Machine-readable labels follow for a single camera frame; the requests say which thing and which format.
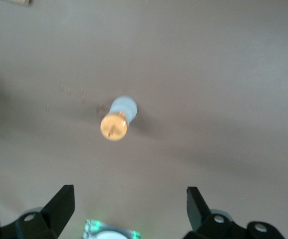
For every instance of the sauce bottle with orange cap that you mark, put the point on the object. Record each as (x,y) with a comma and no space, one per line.
(115,127)

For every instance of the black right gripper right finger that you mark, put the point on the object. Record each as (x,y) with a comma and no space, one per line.
(203,224)

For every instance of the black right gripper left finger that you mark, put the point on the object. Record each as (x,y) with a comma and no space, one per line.
(54,219)

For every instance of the brown table cover mat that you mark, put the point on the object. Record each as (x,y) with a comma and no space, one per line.
(208,74)

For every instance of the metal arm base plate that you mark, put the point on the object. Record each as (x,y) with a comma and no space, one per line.
(91,227)

